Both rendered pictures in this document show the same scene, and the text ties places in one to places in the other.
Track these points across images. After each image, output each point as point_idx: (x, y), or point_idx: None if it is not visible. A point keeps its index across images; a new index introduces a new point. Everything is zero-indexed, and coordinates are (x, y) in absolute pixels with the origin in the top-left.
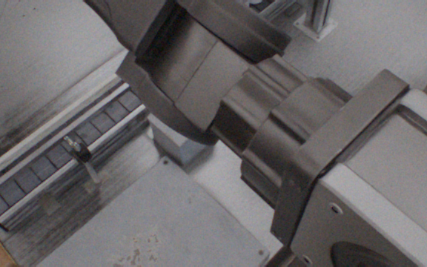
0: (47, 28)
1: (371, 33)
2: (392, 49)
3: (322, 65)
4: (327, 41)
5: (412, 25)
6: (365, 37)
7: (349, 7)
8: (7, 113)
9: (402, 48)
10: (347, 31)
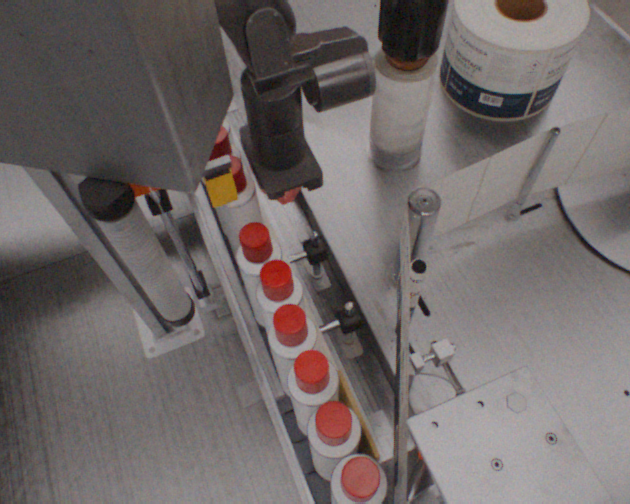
0: (340, 23)
1: (96, 402)
2: (46, 418)
3: (90, 292)
4: (127, 322)
5: (65, 493)
6: (96, 386)
7: (171, 398)
8: None
9: (35, 437)
10: (125, 364)
